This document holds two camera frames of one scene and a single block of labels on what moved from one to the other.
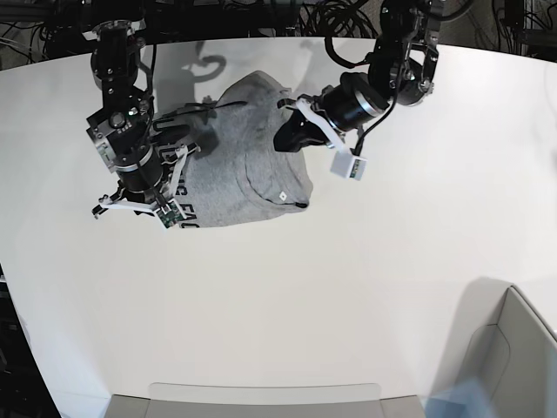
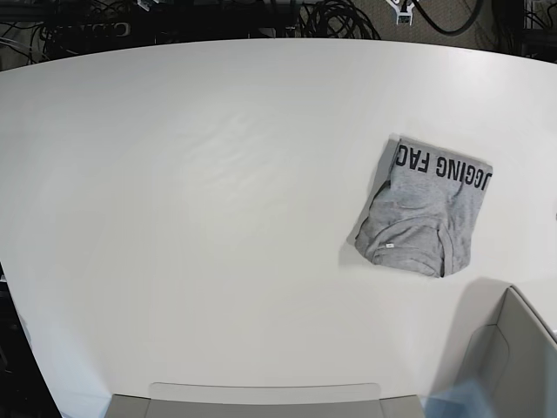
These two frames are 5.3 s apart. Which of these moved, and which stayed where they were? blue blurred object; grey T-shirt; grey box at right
Moved: grey T-shirt
Stayed: grey box at right; blue blurred object
